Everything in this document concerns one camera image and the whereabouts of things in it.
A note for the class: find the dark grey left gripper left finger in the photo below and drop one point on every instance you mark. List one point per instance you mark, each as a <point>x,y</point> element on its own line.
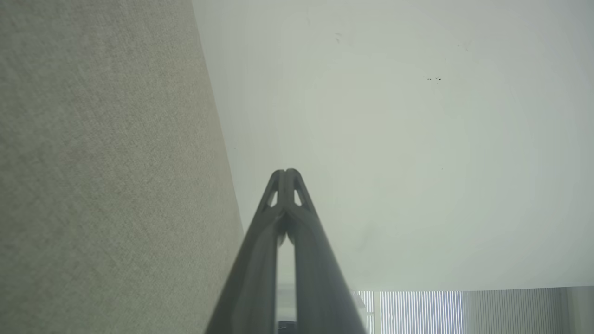
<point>253,283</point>

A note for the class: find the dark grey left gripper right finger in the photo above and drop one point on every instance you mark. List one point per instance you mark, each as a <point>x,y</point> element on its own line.
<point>320,283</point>

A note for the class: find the white vertical window blinds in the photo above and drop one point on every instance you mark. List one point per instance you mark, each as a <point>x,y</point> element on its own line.
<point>417,313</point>

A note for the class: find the grey fabric sofa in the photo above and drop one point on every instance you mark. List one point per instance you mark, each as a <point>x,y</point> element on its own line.
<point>102,176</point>

